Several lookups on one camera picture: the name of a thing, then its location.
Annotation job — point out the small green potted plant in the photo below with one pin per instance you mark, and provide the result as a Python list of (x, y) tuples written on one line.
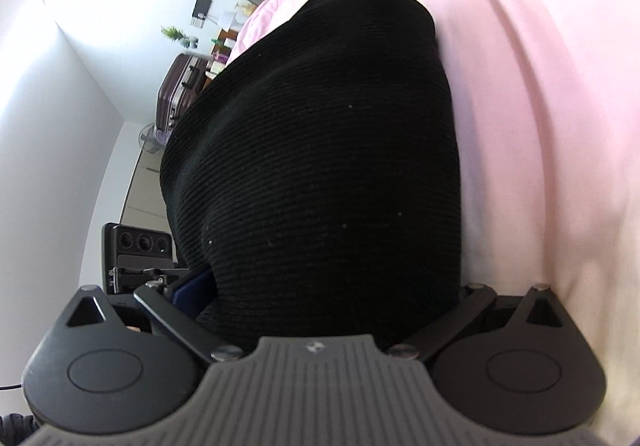
[(176, 34)]

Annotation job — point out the black wall device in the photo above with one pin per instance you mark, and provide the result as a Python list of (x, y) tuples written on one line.
[(202, 10)]

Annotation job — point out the black pants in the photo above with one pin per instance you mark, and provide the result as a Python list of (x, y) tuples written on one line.
[(320, 166)]

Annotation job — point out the maroon suitcase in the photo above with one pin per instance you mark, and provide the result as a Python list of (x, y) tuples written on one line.
[(180, 91)]

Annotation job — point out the white standing fan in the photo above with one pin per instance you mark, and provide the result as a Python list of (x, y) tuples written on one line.
[(150, 136)]

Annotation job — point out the pink and cream blanket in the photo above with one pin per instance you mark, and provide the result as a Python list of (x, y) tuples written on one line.
[(540, 126)]

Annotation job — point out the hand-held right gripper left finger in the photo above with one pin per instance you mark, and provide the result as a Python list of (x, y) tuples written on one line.
[(192, 293)]

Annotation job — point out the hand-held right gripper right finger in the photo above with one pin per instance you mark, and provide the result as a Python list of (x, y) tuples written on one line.
[(470, 302)]

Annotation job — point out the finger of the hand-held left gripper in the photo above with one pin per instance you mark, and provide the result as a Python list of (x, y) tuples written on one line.
[(165, 272)]

